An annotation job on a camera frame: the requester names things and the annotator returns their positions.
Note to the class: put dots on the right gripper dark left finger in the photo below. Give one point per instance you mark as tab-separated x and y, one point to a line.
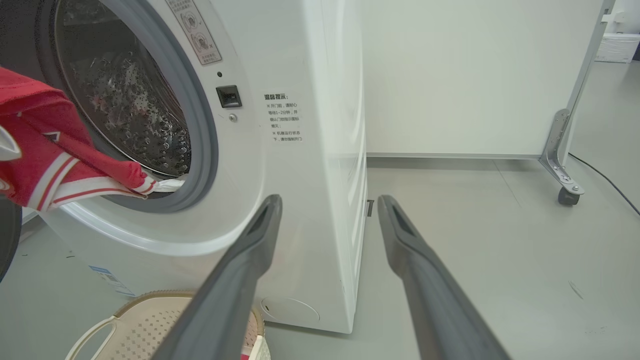
225	300

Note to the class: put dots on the metal leg bracket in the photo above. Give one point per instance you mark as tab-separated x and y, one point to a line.
562	160

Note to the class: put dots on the blue energy label sticker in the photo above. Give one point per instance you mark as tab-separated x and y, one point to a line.
112	281

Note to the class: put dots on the black door latch slot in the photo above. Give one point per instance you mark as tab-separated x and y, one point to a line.
229	96

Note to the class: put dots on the white partition panel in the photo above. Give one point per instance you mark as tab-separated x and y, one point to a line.
450	75

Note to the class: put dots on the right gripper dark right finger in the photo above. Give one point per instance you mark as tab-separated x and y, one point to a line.
435	300

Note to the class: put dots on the cream perforated basket brown rim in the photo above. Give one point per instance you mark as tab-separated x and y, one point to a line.
150	325

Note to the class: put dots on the white box in background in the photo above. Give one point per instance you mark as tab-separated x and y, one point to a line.
620	47

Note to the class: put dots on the black-rimmed glass washer door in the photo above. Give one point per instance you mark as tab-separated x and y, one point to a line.
7	235

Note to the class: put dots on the pictogram warning sticker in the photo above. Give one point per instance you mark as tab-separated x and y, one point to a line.
197	32

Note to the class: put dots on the black text notice sticker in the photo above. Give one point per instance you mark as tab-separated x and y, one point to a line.
283	117

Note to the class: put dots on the stainless steel washing machine drum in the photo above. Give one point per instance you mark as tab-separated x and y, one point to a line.
135	115

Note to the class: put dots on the white front-load washing machine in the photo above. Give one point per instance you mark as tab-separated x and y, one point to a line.
310	225

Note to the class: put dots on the black caster wheel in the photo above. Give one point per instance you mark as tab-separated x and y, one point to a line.
568	197

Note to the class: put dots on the red garment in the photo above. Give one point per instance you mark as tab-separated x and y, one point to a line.
45	125

